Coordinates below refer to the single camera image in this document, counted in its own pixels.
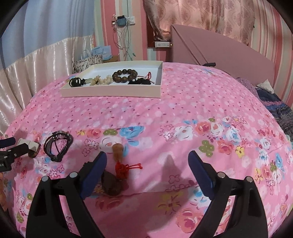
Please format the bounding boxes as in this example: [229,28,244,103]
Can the brown wooden bead bracelet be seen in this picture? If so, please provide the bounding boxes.
[112,68,138,83]

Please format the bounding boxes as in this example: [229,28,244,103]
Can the white shallow box tray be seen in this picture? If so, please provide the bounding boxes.
[60,60,164,98]

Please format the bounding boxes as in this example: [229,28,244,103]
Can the white and silver bangle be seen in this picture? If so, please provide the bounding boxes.
[17,138,41,158]

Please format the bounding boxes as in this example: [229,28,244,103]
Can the light blue gift bag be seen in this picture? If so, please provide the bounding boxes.
[92,45,112,61]

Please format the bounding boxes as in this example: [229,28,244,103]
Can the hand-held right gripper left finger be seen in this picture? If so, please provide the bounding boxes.
[26,151,108,238]

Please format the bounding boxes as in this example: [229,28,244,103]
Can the dark woven cord bracelet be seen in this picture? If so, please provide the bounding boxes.
[43,130,74,162]

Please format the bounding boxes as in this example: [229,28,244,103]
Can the wall outlet with blue charger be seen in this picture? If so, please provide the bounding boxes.
[112,15,136,26]

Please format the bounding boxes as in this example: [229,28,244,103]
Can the pink padded headboard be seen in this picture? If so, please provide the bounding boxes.
[170,24,275,85]

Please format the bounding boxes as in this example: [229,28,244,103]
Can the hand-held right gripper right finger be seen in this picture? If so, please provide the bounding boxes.
[187,150,267,238]

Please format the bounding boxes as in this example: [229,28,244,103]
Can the amber teardrop pendant dark cord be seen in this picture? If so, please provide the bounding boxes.
[84,161,124,197]

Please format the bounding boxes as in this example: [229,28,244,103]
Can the white pillow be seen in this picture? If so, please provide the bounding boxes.
[256,79,275,93]

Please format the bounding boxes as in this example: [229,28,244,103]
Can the pink patterned curtain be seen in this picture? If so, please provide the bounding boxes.
[142,0,256,47]

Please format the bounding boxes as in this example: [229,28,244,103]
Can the pink floral bedsheet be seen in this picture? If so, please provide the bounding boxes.
[0,61,293,238]

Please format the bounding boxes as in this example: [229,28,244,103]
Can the purple dotted cloth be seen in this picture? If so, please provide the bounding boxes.
[235,77,260,99]

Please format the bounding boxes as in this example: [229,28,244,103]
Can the cream shell bracelet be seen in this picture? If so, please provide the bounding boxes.
[90,75,114,86]

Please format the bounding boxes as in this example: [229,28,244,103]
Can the black hair tie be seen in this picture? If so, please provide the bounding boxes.
[68,77,83,88]

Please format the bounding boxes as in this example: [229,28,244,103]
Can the cream satin cloth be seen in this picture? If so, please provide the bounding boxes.
[0,35,95,136]

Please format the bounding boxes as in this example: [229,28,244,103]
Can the floral patterned gift bag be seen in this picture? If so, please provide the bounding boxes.
[73,49,103,74]

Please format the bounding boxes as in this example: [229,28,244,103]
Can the black bead bracelet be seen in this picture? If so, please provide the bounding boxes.
[127,77,152,86]

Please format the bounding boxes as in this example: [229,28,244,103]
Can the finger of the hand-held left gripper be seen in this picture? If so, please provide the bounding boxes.
[0,143,31,161]
[0,137,16,149]

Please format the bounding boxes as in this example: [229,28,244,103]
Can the person's left hand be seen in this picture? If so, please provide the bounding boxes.
[0,175,9,212]

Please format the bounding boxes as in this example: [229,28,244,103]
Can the dark blue patterned blanket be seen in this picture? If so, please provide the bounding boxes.
[255,88,293,138]

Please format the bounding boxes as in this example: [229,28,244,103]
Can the white charging cables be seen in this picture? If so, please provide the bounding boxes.
[114,24,135,62]

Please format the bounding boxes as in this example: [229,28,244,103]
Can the gourd pendant red knot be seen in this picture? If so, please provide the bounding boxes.
[111,143,143,182]

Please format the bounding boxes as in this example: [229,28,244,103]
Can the pale blue curtain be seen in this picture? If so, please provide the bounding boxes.
[0,0,96,70]

